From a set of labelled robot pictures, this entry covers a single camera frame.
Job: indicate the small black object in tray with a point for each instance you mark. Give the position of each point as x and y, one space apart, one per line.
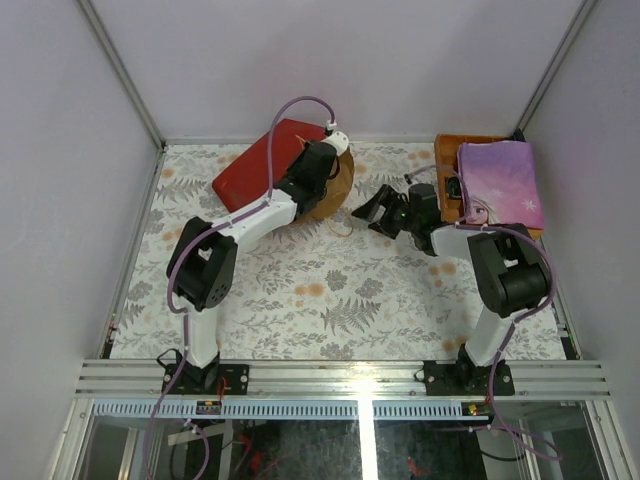
453 189

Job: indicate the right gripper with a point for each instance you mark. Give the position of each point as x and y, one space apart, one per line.
388 199

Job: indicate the floral table mat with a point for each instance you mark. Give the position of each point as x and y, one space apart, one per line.
329 290

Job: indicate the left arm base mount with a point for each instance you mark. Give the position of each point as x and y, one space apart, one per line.
219 379

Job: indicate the aluminium front rail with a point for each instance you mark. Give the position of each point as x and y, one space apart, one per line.
335 390

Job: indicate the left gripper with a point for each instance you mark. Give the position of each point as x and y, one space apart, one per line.
324 151

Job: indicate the red brown paper bag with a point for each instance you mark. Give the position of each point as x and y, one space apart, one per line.
246 178

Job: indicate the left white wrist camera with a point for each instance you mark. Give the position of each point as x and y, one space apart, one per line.
336 138

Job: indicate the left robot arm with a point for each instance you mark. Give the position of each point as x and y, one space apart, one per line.
201 270

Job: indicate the orange wooden tray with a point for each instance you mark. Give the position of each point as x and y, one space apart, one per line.
446 147

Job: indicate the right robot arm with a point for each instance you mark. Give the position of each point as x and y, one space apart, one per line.
512 273

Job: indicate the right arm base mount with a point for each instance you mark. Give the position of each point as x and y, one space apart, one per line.
464 378

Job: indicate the purple Frozen cloth bag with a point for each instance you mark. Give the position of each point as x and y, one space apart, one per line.
500 183

